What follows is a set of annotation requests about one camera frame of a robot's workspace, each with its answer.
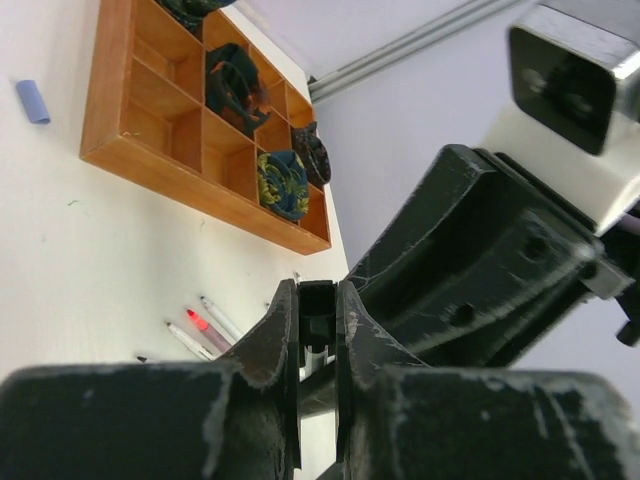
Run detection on aluminium frame post right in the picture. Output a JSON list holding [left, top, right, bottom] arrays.
[[308, 0, 521, 104]]

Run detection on blue capped whiteboard marker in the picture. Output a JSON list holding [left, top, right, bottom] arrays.
[[200, 295, 243, 340]]

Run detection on orange wooden compartment tray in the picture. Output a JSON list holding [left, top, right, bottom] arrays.
[[80, 1, 331, 255]]

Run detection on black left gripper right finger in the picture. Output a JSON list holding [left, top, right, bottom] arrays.
[[335, 281, 425, 479]]

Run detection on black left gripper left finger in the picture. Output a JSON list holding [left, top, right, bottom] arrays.
[[214, 279, 301, 479]]

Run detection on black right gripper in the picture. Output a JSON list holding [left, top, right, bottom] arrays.
[[347, 145, 635, 367]]

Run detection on dark cloth bundle front-right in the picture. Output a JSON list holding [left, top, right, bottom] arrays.
[[257, 150, 310, 222]]

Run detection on lavender pen cap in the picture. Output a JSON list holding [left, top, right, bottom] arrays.
[[16, 79, 51, 125]]

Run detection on pink highlighter pen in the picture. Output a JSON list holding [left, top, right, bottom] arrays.
[[186, 309, 231, 353]]

